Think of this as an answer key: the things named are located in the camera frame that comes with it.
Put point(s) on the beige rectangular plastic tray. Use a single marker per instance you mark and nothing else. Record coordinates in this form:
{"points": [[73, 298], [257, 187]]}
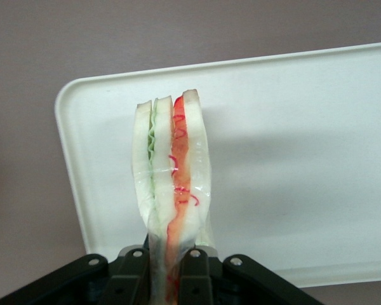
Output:
{"points": [[289, 159]]}

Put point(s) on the triangular sandwich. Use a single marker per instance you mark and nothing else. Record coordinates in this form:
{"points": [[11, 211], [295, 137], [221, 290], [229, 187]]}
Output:
{"points": [[165, 165]]}

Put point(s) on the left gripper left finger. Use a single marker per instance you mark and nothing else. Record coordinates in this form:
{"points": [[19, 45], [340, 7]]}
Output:
{"points": [[130, 273]]}

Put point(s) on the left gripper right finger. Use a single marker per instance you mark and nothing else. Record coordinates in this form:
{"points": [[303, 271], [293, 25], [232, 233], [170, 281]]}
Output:
{"points": [[195, 273]]}

